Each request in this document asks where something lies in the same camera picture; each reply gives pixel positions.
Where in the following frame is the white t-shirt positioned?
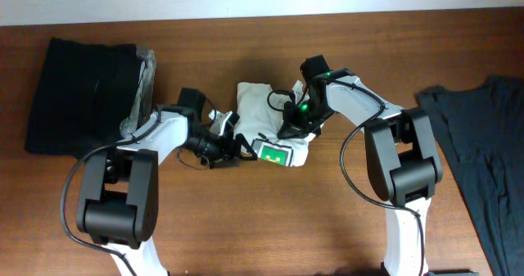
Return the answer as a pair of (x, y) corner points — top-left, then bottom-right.
(234, 82), (314, 167)

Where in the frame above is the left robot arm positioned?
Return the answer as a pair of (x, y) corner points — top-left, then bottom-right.
(72, 88), (257, 275)

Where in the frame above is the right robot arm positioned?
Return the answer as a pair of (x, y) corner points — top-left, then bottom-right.
(278, 55), (443, 275)

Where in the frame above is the folded grey garment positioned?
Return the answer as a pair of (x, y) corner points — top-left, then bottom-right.
(120, 46), (156, 138)

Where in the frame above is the folded black garment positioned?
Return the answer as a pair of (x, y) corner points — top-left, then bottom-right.
(25, 38), (142, 158)

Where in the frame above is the dark green garment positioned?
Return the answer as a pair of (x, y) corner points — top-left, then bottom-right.
(416, 75), (523, 275)

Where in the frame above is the right black cable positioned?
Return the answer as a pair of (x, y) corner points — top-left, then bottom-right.
(266, 77), (427, 276)

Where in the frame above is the black cable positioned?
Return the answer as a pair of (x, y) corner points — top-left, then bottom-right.
(266, 77), (427, 276)
(60, 99), (218, 276)

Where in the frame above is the left black cable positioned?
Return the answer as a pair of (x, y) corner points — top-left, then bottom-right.
(60, 99), (218, 276)

